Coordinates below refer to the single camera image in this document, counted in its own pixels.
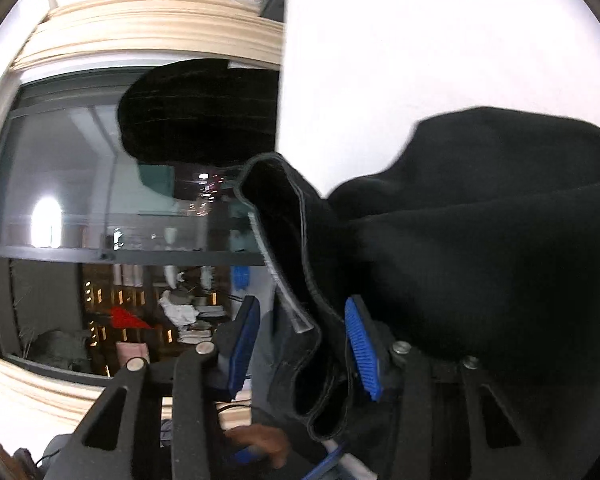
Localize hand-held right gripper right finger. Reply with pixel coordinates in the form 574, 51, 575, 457
344, 295, 545, 480

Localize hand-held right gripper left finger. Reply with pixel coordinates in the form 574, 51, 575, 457
47, 295, 263, 480

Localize dark denim pants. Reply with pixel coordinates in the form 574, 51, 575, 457
237, 106, 600, 480

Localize person's right hand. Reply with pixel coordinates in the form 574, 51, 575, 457
227, 424, 291, 468

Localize beige curtain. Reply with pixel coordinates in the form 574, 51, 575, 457
0, 350, 181, 428
10, 0, 285, 73

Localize black hanging garment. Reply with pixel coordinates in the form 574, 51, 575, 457
117, 58, 281, 166

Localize glass window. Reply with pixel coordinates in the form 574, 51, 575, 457
0, 72, 281, 376

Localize white bed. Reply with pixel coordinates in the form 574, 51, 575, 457
277, 0, 600, 201

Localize grey nightstand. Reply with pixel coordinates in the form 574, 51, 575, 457
260, 0, 287, 23

